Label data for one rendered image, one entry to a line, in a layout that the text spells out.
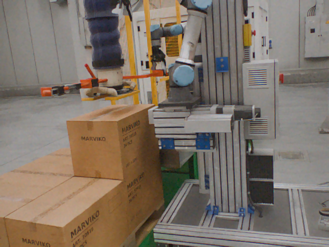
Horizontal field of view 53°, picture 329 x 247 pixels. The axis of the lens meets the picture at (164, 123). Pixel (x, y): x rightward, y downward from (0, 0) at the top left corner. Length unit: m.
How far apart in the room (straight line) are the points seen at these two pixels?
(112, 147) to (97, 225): 0.50
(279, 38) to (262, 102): 9.24
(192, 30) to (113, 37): 0.65
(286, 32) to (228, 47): 9.19
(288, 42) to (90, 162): 9.59
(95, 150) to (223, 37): 1.09
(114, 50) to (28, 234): 1.26
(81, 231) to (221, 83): 1.20
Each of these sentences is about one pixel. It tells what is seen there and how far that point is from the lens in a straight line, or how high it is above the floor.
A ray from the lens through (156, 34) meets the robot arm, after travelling 2.51.
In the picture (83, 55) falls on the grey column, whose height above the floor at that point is 1.37.
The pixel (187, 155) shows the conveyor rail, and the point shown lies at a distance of 2.90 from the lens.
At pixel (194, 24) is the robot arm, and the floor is 1.47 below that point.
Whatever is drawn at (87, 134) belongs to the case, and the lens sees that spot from 2.24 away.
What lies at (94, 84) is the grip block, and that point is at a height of 1.17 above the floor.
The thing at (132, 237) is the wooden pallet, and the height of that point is 0.11.
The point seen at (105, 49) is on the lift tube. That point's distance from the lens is 2.31.
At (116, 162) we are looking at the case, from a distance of 2.18.
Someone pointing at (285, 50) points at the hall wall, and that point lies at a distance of 11.29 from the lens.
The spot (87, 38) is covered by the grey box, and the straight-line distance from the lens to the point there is 3.77.
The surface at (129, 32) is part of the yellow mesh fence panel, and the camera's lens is 3.59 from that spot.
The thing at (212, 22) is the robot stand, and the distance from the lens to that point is 2.13.
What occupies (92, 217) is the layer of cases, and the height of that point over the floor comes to 0.47.
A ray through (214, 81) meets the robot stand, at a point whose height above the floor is 1.13.
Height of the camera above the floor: 1.35
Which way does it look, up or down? 12 degrees down
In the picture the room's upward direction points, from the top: 5 degrees counter-clockwise
